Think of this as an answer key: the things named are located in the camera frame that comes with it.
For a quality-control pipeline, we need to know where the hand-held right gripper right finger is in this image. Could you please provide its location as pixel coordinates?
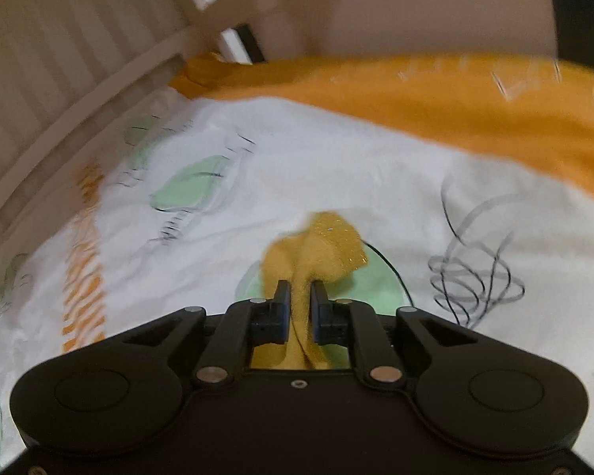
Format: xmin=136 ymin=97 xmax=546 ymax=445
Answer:
xmin=309 ymin=279 xmax=481 ymax=389

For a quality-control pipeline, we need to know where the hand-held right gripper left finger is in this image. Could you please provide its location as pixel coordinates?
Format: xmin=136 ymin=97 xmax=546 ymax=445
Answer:
xmin=108 ymin=279 xmax=293 ymax=389

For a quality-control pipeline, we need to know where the yellow knit baby garment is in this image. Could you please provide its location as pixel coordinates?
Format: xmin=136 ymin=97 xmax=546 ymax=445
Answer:
xmin=250 ymin=212 xmax=368 ymax=371

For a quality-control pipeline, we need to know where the small dark box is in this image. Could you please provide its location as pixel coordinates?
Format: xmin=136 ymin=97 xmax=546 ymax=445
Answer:
xmin=220 ymin=25 xmax=266 ymax=65

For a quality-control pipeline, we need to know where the white leaf-print bed sheet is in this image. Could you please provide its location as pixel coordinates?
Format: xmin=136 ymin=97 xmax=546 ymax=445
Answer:
xmin=0 ymin=94 xmax=594 ymax=475

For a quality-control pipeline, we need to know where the orange blanket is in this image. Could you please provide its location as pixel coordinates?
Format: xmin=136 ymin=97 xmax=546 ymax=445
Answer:
xmin=171 ymin=52 xmax=594 ymax=209

